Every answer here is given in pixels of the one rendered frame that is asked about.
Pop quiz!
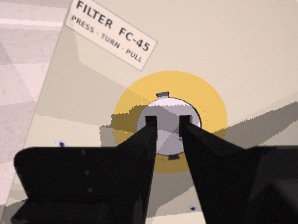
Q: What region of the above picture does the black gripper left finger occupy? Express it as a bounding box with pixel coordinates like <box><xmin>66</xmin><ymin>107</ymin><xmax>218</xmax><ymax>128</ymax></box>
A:
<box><xmin>13</xmin><ymin>122</ymin><xmax>157</xmax><ymax>224</ymax></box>

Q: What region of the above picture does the beige service panel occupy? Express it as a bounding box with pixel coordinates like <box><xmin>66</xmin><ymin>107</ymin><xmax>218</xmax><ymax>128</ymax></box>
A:
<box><xmin>22</xmin><ymin>0</ymin><xmax>298</xmax><ymax>224</ymax></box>

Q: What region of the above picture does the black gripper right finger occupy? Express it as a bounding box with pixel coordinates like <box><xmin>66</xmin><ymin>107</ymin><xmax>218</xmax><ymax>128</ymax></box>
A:
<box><xmin>181</xmin><ymin>121</ymin><xmax>298</xmax><ymax>224</ymax></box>

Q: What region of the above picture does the white cylinder with slotted grey end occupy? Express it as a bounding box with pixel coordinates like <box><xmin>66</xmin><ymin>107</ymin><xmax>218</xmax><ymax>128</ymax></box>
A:
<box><xmin>137</xmin><ymin>92</ymin><xmax>200</xmax><ymax>155</ymax></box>

